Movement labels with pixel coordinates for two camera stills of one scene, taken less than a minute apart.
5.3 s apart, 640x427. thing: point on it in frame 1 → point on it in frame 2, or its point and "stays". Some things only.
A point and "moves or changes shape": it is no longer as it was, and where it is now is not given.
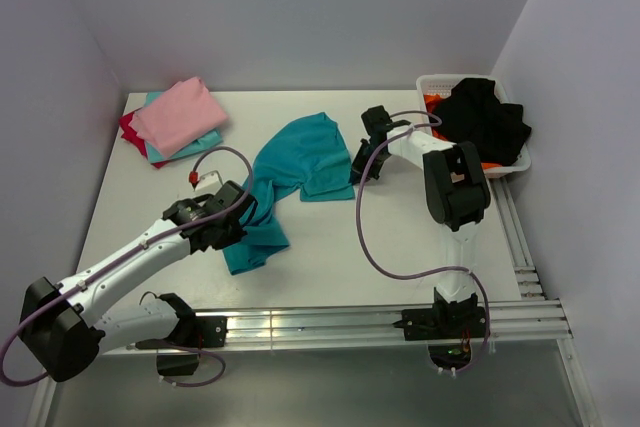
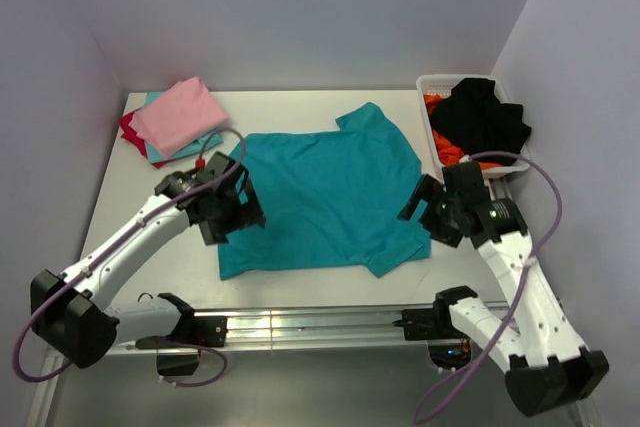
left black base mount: x=192 y=332 stays
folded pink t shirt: x=177 y=115 stays
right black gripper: x=358 y=167 → x=430 y=190
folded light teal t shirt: x=203 y=145 stays
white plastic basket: x=444 y=84 stays
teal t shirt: x=311 y=151 moves or changes shape
